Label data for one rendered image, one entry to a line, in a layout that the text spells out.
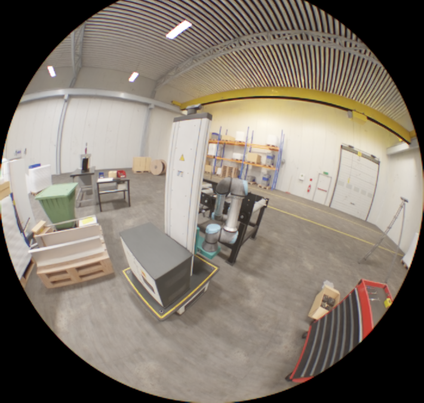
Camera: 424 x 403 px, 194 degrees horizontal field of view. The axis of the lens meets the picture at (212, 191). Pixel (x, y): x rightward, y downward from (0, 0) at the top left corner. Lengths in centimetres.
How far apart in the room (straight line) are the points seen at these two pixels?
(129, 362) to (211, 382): 70
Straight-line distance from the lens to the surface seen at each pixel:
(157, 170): 817
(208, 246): 110
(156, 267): 83
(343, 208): 1143
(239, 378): 159
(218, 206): 109
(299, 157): 1053
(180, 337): 150
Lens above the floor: 149
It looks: 15 degrees down
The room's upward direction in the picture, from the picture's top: 9 degrees clockwise
